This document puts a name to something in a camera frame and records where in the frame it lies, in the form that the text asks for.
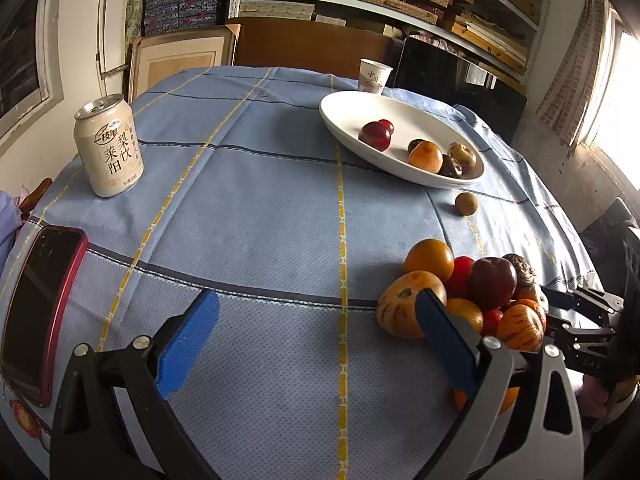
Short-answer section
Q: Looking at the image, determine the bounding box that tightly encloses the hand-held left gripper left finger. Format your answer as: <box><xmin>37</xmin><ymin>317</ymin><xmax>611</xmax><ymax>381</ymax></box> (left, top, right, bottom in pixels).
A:
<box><xmin>50</xmin><ymin>289</ymin><xmax>221</xmax><ymax>480</ymax></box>

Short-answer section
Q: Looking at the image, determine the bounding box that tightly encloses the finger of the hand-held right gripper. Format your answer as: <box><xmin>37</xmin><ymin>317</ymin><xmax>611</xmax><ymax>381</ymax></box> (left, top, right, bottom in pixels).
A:
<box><xmin>542</xmin><ymin>312</ymin><xmax>621</xmax><ymax>350</ymax></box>
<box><xmin>540</xmin><ymin>285</ymin><xmax>626</xmax><ymax>315</ymax></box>

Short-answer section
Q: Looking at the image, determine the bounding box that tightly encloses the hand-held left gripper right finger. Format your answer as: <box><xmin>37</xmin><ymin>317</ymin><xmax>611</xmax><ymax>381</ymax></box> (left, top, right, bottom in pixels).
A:
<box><xmin>416</xmin><ymin>287</ymin><xmax>583</xmax><ymax>480</ymax></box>

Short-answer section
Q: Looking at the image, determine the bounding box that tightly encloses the pale brown round fruit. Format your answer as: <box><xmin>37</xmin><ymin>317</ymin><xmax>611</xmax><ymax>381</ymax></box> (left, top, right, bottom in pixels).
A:
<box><xmin>446</xmin><ymin>142</ymin><xmax>477</xmax><ymax>170</ymax></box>
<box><xmin>517</xmin><ymin>282</ymin><xmax>545</xmax><ymax>306</ymax></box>

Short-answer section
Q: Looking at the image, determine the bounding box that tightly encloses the small yellow-orange fruit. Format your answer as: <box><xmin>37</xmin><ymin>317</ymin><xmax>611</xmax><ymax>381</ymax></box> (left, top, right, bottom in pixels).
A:
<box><xmin>403</xmin><ymin>239</ymin><xmax>455</xmax><ymax>282</ymax></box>
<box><xmin>446</xmin><ymin>298</ymin><xmax>485</xmax><ymax>335</ymax></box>

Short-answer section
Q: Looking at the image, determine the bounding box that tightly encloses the striped yellow pepino melon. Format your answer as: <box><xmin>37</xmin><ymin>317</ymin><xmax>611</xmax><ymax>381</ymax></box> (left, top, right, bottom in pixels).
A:
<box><xmin>496</xmin><ymin>305</ymin><xmax>545</xmax><ymax>352</ymax></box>
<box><xmin>376</xmin><ymin>270</ymin><xmax>448</xmax><ymax>340</ymax></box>

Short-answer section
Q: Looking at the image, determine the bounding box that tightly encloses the dark red plum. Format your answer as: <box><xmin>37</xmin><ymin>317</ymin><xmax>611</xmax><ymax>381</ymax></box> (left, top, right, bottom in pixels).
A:
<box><xmin>467</xmin><ymin>257</ymin><xmax>518</xmax><ymax>312</ymax></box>
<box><xmin>358</xmin><ymin>121</ymin><xmax>392</xmax><ymax>153</ymax></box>

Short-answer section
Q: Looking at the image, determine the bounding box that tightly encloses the orange fruit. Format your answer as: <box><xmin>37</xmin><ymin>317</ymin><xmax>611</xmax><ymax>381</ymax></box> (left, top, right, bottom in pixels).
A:
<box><xmin>407</xmin><ymin>141</ymin><xmax>444</xmax><ymax>174</ymax></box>

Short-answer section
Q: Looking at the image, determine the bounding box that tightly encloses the white oval plate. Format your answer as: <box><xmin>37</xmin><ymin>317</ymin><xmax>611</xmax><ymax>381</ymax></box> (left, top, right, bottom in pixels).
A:
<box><xmin>319</xmin><ymin>91</ymin><xmax>486</xmax><ymax>190</ymax></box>

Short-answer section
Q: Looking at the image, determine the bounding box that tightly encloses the person's right hand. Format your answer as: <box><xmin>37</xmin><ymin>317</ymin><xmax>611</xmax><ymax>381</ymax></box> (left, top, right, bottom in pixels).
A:
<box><xmin>580</xmin><ymin>372</ymin><xmax>640</xmax><ymax>418</ymax></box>

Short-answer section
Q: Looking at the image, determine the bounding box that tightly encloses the black cushion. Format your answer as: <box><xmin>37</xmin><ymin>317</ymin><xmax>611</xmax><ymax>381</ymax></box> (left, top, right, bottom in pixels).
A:
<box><xmin>580</xmin><ymin>197</ymin><xmax>640</xmax><ymax>286</ymax></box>

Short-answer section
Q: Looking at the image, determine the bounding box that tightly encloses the blue checked tablecloth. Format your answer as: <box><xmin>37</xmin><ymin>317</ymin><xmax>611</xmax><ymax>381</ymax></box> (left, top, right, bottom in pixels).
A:
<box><xmin>0</xmin><ymin>65</ymin><xmax>601</xmax><ymax>480</ymax></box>

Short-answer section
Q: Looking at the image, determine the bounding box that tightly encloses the smartphone in red case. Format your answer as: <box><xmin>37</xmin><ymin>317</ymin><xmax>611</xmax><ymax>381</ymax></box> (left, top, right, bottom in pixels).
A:
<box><xmin>0</xmin><ymin>226</ymin><xmax>89</xmax><ymax>408</ymax></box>

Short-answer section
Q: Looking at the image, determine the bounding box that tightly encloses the red key fob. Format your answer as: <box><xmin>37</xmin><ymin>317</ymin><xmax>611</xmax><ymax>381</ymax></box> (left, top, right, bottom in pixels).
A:
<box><xmin>7</xmin><ymin>397</ymin><xmax>41</xmax><ymax>441</ymax></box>

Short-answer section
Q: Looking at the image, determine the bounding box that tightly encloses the bright window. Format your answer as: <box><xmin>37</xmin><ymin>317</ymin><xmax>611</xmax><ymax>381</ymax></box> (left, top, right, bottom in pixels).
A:
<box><xmin>580</xmin><ymin>10</ymin><xmax>640</xmax><ymax>191</ymax></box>

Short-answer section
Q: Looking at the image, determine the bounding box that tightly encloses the beige drink can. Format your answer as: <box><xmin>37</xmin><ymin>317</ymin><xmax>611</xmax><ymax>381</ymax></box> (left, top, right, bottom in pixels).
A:
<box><xmin>74</xmin><ymin>94</ymin><xmax>145</xmax><ymax>198</ymax></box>

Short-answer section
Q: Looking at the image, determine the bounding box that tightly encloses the wooden chair back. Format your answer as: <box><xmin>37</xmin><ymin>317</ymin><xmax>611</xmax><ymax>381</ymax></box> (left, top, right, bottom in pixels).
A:
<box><xmin>20</xmin><ymin>177</ymin><xmax>53</xmax><ymax>221</ymax></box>

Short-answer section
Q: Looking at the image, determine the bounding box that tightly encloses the brick pattern curtain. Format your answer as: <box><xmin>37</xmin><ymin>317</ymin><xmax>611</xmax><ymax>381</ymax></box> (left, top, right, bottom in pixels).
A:
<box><xmin>536</xmin><ymin>0</ymin><xmax>613</xmax><ymax>146</ymax></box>

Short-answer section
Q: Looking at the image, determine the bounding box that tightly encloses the blue printed blanket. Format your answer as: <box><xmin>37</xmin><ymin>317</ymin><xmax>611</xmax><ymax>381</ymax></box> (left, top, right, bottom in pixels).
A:
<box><xmin>0</xmin><ymin>190</ymin><xmax>23</xmax><ymax>271</ymax></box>

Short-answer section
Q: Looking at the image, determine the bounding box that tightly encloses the black monitor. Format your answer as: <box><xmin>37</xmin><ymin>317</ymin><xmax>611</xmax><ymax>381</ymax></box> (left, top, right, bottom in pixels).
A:
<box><xmin>392</xmin><ymin>36</ymin><xmax>528</xmax><ymax>146</ymax></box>

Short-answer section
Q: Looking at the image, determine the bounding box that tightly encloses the white paper cup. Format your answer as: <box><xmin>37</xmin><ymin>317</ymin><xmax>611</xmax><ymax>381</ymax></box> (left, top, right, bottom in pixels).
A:
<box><xmin>358</xmin><ymin>58</ymin><xmax>394</xmax><ymax>96</ymax></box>

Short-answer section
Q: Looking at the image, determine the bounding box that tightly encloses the brown wooden board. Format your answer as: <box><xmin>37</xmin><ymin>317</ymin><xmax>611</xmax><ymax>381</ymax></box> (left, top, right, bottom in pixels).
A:
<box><xmin>226</xmin><ymin>17</ymin><xmax>406</xmax><ymax>81</ymax></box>

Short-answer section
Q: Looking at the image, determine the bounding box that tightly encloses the white framed window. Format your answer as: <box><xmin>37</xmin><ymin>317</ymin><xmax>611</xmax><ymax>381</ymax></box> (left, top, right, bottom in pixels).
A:
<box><xmin>0</xmin><ymin>0</ymin><xmax>66</xmax><ymax>141</ymax></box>

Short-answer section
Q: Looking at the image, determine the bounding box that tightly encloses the white leaning board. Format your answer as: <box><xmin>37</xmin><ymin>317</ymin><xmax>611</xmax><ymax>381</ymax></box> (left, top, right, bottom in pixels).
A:
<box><xmin>97</xmin><ymin>0</ymin><xmax>133</xmax><ymax>81</ymax></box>

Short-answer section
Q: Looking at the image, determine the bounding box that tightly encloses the stack of blue patterned boxes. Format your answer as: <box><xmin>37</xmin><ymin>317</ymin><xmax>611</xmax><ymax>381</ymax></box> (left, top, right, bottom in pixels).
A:
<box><xmin>142</xmin><ymin>0</ymin><xmax>231</xmax><ymax>37</ymax></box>

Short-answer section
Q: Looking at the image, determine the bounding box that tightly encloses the marble slab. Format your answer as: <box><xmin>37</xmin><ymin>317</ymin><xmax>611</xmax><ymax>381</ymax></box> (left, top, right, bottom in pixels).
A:
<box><xmin>125</xmin><ymin>0</ymin><xmax>148</xmax><ymax>41</ymax></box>

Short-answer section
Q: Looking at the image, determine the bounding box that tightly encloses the white metal shelf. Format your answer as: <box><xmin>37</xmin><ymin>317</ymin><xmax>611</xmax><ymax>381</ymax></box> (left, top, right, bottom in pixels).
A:
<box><xmin>227</xmin><ymin>0</ymin><xmax>551</xmax><ymax>86</ymax></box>

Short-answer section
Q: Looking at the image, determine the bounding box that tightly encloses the wooden picture frame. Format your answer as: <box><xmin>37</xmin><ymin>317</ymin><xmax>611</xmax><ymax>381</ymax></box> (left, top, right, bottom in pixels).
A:
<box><xmin>127</xmin><ymin>24</ymin><xmax>242</xmax><ymax>103</ymax></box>

